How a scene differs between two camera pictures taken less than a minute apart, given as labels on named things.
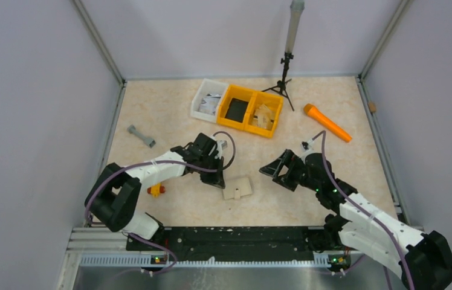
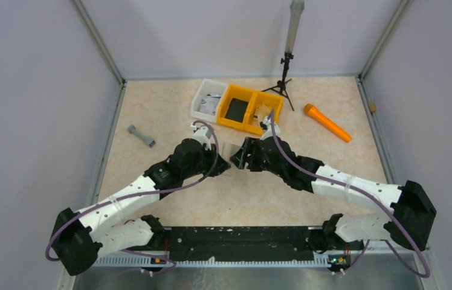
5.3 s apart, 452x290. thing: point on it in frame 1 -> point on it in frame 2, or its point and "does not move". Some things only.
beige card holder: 237,184 -> 228,147
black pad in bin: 236,110 does not move
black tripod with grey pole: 297,8 does not move
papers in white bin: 208,104 does not move
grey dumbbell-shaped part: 149,142 does not move
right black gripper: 274,168 -> 251,146
